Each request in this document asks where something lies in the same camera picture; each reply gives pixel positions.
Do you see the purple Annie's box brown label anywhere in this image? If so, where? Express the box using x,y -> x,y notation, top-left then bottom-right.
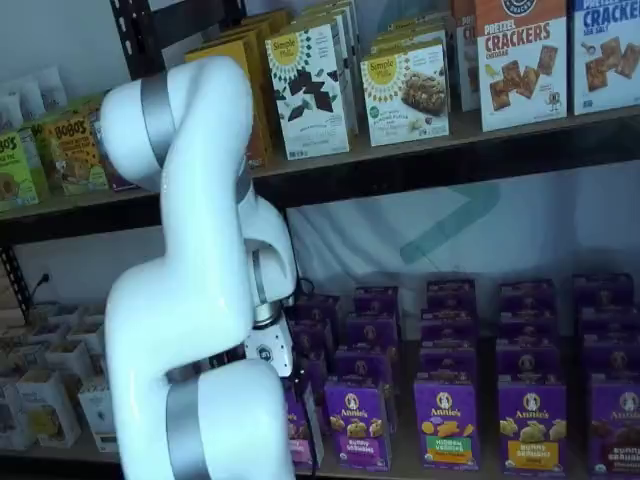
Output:
578,304 -> 640,344
581,339 -> 640,384
586,378 -> 640,480
572,272 -> 636,309

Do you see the purple Annie's box yellow label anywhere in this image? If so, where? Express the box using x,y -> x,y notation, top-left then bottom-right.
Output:
497,381 -> 570,476
494,344 -> 562,386
498,279 -> 557,314
496,309 -> 560,349

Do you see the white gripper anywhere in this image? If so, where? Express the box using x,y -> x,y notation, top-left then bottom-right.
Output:
243,319 -> 324,469

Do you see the orange pretzel crackers box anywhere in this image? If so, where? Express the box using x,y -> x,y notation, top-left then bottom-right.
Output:
473,0 -> 570,134
451,0 -> 482,113

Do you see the Simple Mills dark chocolate box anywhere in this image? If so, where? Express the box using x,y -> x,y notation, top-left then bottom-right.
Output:
293,0 -> 361,137
263,23 -> 352,162

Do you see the Simple Mills yellow cookie box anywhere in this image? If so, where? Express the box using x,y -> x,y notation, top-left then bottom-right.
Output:
368,13 -> 452,51
358,42 -> 452,149

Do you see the purple Annie's box green label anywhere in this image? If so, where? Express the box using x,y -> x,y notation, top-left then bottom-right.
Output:
420,309 -> 477,349
425,278 -> 477,314
418,344 -> 480,382
413,378 -> 481,472

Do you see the black cable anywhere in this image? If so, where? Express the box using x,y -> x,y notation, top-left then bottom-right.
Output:
294,277 -> 317,304

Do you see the green Bobo's box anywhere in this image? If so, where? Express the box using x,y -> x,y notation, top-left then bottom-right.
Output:
0,129 -> 41,212

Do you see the purple Annie's box violet label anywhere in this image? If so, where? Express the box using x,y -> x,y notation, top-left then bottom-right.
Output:
332,345 -> 400,434
344,313 -> 400,351
352,285 -> 400,319
323,380 -> 393,472

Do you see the white box with black print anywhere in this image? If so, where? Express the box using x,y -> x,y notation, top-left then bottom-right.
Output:
0,383 -> 37,451
43,339 -> 101,384
62,319 -> 106,349
77,384 -> 120,455
15,368 -> 83,450

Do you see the yellow Bobo's box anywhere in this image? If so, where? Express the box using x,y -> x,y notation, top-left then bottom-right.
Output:
40,115 -> 110,197

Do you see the white stand-up pouch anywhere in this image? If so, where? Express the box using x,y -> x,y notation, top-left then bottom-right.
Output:
0,83 -> 24,130
16,78 -> 45,120
37,66 -> 70,109

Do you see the blue pretzel crackers box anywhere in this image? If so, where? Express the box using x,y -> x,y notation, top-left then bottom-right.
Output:
571,0 -> 640,117

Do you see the white backdrop sheet teal mark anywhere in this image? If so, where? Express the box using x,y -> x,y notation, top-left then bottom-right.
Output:
285,164 -> 640,301

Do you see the purple Annie's box pink label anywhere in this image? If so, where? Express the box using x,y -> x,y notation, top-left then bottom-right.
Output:
283,387 -> 314,469
297,293 -> 342,326
288,318 -> 335,357
299,349 -> 330,401

